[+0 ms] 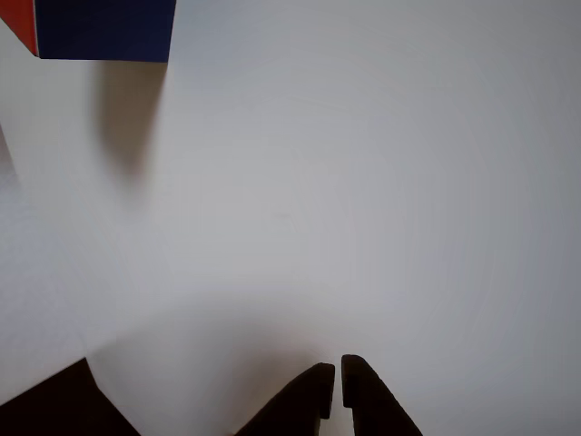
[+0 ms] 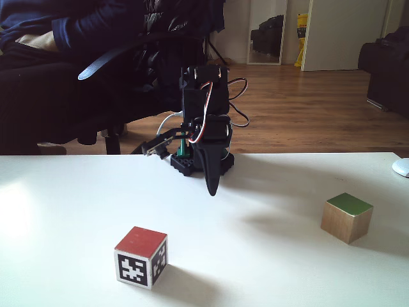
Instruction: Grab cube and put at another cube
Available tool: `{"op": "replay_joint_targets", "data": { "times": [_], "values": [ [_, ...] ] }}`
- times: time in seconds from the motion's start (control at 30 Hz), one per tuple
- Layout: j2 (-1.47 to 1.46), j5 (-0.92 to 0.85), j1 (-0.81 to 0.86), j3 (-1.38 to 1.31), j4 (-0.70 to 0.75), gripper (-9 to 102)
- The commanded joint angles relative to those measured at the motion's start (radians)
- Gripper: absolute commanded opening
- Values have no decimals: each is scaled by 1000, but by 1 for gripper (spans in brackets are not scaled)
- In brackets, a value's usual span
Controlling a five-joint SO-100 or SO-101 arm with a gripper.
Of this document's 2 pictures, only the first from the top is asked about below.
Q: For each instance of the multicoloured cube with marker patterns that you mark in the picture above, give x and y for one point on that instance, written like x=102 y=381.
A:
x=104 y=27

